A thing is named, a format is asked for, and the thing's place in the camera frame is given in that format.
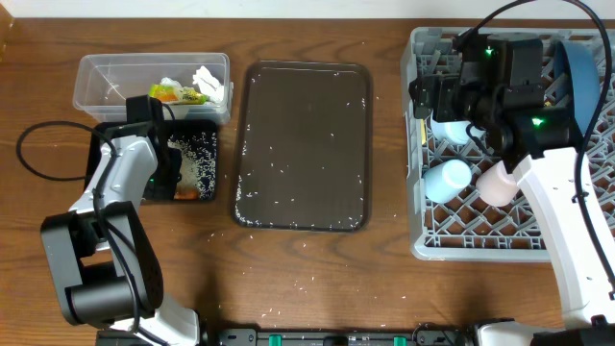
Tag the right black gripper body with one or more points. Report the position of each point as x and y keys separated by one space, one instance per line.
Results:
x=453 y=102

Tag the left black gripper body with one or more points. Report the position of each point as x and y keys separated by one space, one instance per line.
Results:
x=163 y=185

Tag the orange carrot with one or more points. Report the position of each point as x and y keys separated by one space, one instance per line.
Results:
x=186 y=193

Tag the light blue rice bowl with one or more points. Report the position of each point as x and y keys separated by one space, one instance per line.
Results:
x=455 y=132

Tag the light blue cup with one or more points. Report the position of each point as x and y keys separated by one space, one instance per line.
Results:
x=446 y=180

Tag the pink cup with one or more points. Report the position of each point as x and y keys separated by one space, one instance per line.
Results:
x=496 y=187

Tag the yellow green snack wrapper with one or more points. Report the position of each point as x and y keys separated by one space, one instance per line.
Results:
x=177 y=95

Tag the white tissue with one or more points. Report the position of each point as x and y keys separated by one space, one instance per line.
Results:
x=204 y=82

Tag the dark blue plate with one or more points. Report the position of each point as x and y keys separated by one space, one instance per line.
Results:
x=582 y=86

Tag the pale yellow plastic spoon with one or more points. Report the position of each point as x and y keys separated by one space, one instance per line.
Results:
x=423 y=129

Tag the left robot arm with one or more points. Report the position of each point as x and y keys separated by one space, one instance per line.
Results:
x=103 y=266

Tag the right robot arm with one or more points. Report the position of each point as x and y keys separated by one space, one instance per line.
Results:
x=495 y=122

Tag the clear plastic waste bin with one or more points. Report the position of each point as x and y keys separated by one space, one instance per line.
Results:
x=104 y=82

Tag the grey dishwasher rack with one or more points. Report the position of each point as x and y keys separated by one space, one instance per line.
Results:
x=467 y=229

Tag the black rectangular tray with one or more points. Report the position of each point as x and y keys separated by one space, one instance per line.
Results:
x=188 y=127

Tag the white rice pile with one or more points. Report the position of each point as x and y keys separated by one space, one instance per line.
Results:
x=199 y=164

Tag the dark brown serving tray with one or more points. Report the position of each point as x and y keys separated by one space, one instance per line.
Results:
x=304 y=147

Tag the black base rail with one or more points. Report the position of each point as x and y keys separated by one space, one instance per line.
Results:
x=420 y=336

